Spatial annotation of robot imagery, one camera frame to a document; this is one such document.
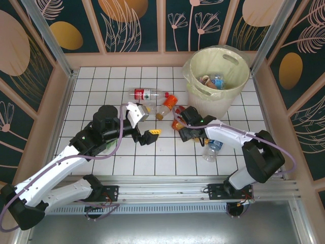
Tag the orange label drink bottle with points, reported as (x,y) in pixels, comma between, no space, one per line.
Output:
(168,103)

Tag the clear bottle green label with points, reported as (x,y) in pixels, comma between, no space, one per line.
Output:
(109,146)

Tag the crushed clear plastic bottle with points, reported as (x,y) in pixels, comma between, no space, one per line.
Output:
(152,108)

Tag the copper brown drink bottle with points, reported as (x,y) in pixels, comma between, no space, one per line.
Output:
(207,81)

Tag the clear water bottle blue label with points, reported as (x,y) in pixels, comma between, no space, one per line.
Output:
(212,150)

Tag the clear bottle light blue label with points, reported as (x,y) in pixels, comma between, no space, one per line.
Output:
(218,83)

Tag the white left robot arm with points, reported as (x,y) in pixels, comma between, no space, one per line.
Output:
(50,170)

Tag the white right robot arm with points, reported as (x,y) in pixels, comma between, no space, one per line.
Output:
(223,134)

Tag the white ribbed plastic bin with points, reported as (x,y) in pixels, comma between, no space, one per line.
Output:
(210,106)

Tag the clear bottle red label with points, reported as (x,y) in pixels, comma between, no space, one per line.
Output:
(142,94)

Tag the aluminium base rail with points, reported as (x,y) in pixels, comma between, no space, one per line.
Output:
(165,189)

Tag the aluminium frame post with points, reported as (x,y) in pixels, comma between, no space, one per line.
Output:
(275,33)
(56,48)

